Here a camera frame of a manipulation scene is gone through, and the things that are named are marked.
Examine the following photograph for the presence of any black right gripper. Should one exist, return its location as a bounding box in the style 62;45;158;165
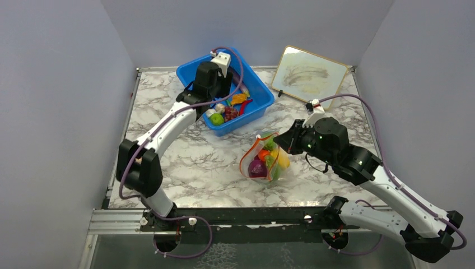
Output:
274;119;336;166

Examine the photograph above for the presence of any red grapes toy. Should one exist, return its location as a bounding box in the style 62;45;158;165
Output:
223;106;239;122

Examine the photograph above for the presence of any small orange pepper toy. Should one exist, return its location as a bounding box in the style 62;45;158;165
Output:
229;94;248;106

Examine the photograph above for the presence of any green lime toy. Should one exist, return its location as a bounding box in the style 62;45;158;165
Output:
209;113;225;126

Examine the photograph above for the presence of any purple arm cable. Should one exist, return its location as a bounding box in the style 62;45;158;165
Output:
118;47;245;259
311;94;468;250

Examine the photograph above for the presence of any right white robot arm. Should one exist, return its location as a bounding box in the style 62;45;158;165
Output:
274;117;463;263

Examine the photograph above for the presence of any white garlic toy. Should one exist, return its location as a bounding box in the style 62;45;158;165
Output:
206;103;226;117

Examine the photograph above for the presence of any green artichoke toy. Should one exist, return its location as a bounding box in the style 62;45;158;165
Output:
263;136;278;152

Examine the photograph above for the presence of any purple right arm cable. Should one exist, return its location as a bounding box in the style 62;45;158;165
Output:
311;94;468;250

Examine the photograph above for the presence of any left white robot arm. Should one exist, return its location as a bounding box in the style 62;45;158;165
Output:
116;58;233;230

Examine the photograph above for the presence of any orange carrot toy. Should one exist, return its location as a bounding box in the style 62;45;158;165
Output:
257;149;271;162

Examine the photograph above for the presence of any gold framed whiteboard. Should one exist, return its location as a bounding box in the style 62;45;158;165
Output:
271;45;350;102

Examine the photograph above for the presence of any clear zip bag orange zipper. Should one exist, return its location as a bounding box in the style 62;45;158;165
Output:
239;132;290;183

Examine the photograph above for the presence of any purple onion toy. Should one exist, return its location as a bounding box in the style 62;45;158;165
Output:
248;159;268;178

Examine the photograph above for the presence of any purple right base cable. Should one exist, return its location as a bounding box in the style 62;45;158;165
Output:
322;222;385;257

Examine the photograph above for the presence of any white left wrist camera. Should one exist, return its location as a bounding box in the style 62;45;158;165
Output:
210;52;231;77

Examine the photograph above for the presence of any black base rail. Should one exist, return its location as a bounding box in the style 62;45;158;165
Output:
139;206;349;244

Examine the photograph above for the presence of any red chili toy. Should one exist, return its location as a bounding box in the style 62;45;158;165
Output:
239;99;253;116

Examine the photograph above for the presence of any purple eggplant toy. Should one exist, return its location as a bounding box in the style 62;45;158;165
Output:
228;67;250;98

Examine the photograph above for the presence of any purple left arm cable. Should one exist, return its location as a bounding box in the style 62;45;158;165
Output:
118;47;245;259

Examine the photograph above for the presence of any green cabbage toy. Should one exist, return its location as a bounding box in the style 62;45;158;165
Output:
265;156;282;182

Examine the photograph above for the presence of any blue plastic bin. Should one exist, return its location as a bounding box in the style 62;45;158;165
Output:
176;47;274;136

